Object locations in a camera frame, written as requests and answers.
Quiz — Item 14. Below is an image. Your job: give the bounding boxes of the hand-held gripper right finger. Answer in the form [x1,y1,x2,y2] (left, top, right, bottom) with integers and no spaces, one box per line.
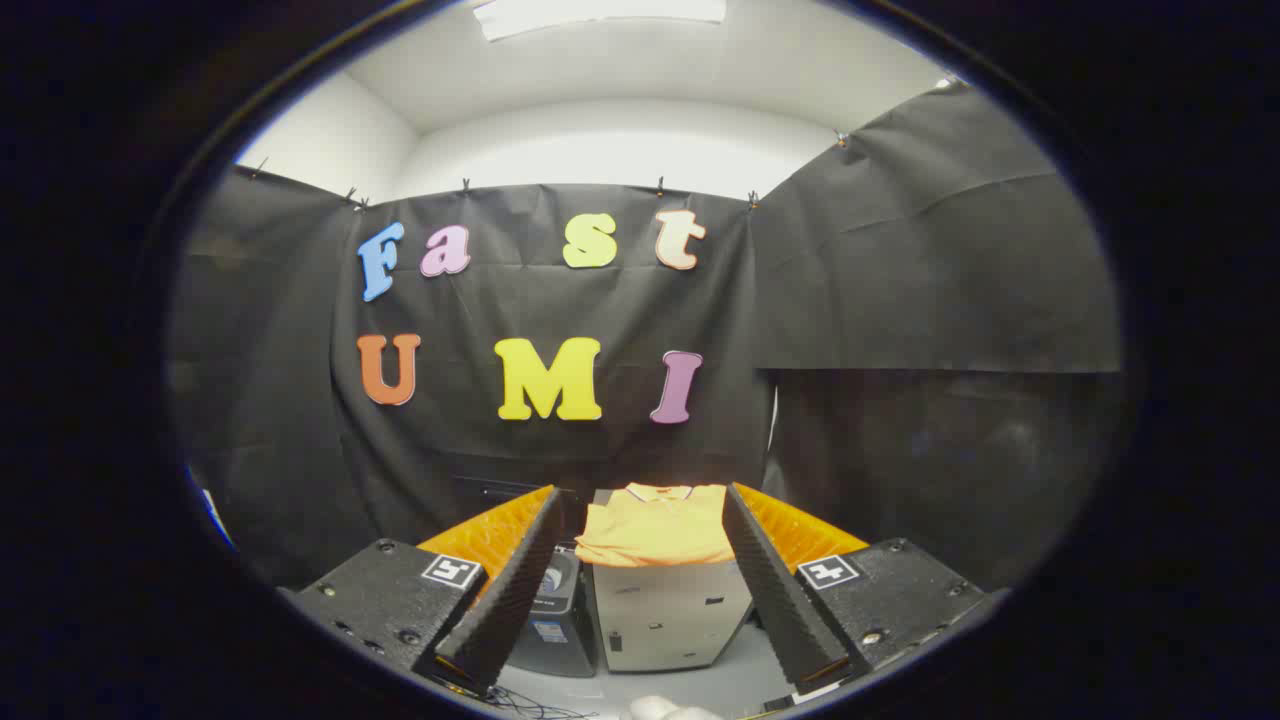
[722,482,1001,691]

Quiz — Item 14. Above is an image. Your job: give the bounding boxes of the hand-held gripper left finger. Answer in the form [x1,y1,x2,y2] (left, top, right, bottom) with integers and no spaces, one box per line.
[283,485,564,698]

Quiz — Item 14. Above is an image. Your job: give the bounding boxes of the dark grey washing machine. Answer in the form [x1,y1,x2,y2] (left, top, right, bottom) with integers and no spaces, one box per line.
[505,545,601,679]

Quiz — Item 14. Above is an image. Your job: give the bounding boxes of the orange polo shirt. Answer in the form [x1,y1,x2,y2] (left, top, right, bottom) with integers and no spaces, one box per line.
[574,482,736,568]

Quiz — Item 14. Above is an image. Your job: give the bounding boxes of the light grey cabinet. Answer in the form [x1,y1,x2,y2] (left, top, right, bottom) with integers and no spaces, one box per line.
[590,488,756,673]

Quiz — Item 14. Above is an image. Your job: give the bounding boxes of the black backdrop cloth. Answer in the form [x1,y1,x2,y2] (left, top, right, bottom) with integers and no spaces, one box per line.
[168,85,1126,591]

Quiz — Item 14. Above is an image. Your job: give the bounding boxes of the row of small black clips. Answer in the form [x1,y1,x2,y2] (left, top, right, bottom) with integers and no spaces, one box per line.
[250,128,851,211]

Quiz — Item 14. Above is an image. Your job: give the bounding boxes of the ceiling light panel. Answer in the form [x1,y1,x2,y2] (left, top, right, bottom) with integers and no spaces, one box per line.
[472,0,728,42]

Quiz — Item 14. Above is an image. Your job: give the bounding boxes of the thin black cables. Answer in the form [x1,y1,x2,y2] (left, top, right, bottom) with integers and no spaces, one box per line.
[488,685,601,720]

